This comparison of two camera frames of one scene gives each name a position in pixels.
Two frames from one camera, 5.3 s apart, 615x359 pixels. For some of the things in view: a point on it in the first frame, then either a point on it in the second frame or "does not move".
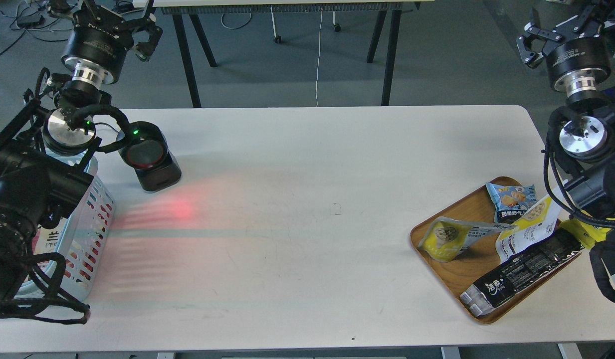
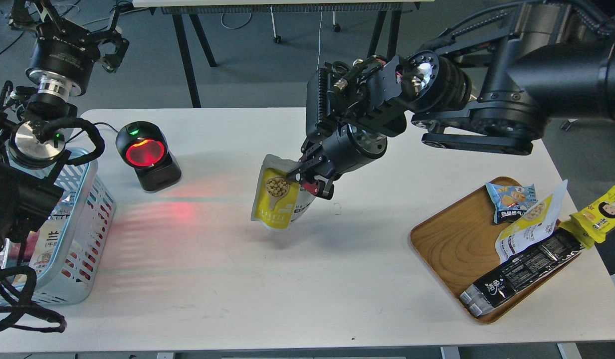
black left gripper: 100,37 to 62,59
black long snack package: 508,278 does not move
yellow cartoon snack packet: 587,234 does not move
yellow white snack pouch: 446,238 to 279,202
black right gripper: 581,60 to 341,150
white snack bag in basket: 46,240 does not move
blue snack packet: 512,201 does not move
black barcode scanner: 148,154 does not move
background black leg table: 177,7 does not move
